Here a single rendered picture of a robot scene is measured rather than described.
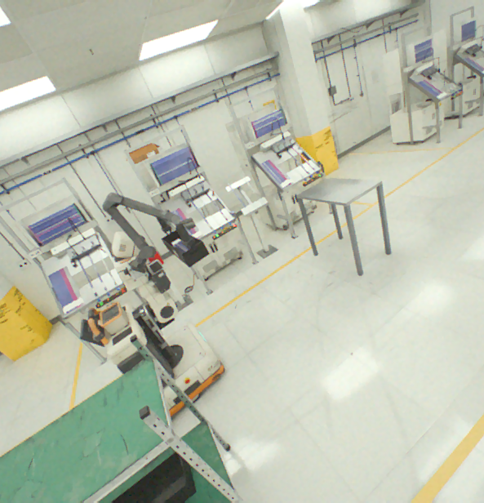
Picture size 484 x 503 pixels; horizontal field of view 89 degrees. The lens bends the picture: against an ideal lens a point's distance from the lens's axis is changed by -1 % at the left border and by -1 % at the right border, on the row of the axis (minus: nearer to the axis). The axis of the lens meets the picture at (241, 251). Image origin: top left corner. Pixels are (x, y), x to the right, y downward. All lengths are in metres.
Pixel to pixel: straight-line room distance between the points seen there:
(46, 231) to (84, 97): 2.30
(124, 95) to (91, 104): 0.50
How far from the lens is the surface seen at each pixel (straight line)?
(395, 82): 6.41
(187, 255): 1.75
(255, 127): 3.79
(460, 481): 1.85
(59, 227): 3.38
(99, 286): 3.14
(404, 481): 1.83
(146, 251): 1.69
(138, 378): 1.34
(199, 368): 2.18
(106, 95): 4.92
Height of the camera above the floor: 1.74
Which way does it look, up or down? 26 degrees down
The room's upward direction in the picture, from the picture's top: 24 degrees counter-clockwise
